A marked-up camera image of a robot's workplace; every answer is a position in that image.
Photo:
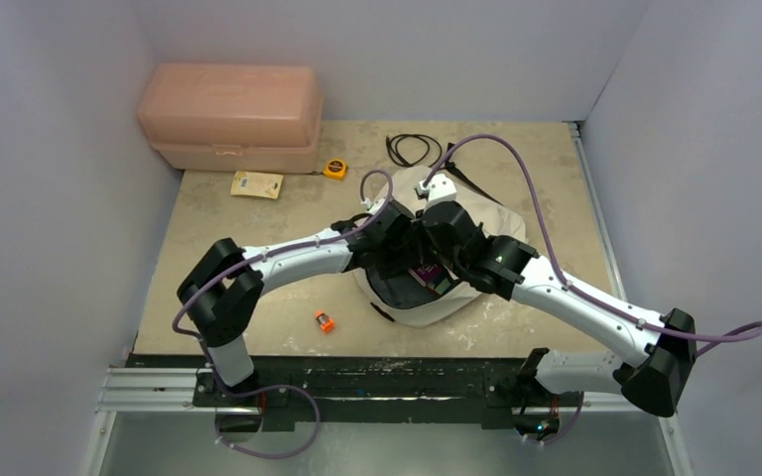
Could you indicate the tan paper card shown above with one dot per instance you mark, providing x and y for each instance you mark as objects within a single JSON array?
[{"x": 259, "y": 185}]

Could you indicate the purple paperback book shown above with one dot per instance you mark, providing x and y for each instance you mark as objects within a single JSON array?
[{"x": 436, "y": 278}]

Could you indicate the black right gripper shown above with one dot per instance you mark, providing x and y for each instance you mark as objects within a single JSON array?
[{"x": 444, "y": 256}]

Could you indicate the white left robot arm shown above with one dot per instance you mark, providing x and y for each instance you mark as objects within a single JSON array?
[{"x": 222, "y": 291}]

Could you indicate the yellow tape measure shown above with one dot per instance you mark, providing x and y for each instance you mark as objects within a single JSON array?
[{"x": 335, "y": 169}]

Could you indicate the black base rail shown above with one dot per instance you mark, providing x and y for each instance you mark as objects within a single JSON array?
[{"x": 534, "y": 395}]

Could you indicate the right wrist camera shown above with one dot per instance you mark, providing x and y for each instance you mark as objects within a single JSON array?
[{"x": 437, "y": 189}]

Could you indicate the beige canvas backpack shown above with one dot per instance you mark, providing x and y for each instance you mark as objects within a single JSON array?
[{"x": 402, "y": 299}]

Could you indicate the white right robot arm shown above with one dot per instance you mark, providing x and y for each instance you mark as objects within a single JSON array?
[{"x": 656, "y": 352}]

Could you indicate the orange pencil sharpener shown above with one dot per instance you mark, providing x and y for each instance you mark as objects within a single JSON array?
[{"x": 325, "y": 322}]

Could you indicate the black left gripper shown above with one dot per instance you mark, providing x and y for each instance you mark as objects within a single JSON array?
[{"x": 409, "y": 258}]

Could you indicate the pink plastic storage box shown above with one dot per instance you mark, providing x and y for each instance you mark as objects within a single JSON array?
[{"x": 220, "y": 117}]

